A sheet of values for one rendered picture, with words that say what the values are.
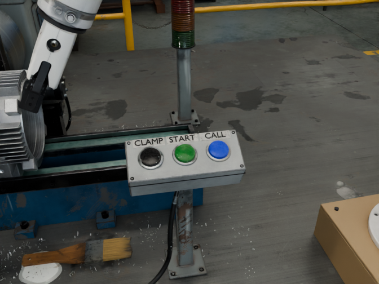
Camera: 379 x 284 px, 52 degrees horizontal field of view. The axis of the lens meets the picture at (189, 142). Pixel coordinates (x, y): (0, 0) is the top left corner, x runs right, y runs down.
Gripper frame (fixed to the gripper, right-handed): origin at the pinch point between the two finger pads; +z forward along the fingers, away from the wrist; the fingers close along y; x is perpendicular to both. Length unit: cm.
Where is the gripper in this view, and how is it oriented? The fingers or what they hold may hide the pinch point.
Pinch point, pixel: (31, 99)
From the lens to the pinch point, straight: 72.3
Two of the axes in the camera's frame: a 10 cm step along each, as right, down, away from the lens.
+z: -4.8, 7.7, 4.2
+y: -1.7, -5.5, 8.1
